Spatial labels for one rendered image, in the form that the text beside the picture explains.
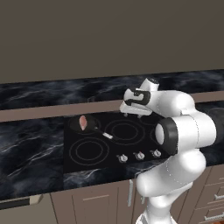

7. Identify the brown dishwasher front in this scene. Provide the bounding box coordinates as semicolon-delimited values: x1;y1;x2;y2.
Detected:
0;192;56;224

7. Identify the silver hob knob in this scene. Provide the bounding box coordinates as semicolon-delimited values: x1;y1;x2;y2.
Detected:
134;150;146;162
150;148;163;159
117;153;130;165

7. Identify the pink raw steak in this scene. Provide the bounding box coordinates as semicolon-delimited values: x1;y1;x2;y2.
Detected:
79;115;88;131

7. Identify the silver cupboard handle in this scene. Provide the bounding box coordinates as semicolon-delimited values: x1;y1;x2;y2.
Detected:
127;178;135;207

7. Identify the brown drawer front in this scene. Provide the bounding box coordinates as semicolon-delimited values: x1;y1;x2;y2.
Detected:
204;165;224;187
186;204;224;224
194;182;224;210

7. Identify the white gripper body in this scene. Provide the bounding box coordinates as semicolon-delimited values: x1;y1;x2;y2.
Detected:
119;99;153;118

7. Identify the black hob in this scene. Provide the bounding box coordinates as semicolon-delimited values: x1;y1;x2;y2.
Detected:
63;111;173;175

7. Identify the beige dishwasher handle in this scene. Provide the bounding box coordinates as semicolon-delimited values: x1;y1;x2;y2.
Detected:
0;194;45;212

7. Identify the brown cupboard door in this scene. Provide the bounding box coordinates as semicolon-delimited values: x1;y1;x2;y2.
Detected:
50;181;121;224
117;178;151;224

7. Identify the black frying pan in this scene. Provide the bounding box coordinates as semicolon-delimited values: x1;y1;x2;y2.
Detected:
68;114;115;140

